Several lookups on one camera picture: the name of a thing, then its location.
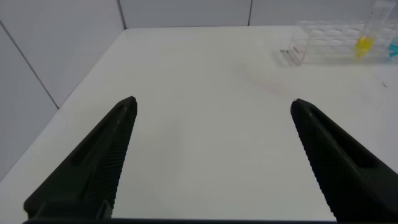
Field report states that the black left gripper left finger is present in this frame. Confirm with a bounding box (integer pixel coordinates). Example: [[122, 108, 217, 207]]
[[22, 95, 139, 220]]

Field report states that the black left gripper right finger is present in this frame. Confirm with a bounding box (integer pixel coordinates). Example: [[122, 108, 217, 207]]
[[289, 98, 398, 223]]

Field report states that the test tube with yellow pigment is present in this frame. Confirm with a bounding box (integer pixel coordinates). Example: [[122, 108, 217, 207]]
[[354, 0, 397, 60]]

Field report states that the clear acrylic test tube rack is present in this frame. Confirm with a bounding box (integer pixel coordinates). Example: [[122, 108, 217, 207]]
[[287, 19, 398, 67]]

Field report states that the test tube with blue pigment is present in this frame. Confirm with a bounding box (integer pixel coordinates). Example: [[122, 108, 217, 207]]
[[388, 36, 398, 58]]

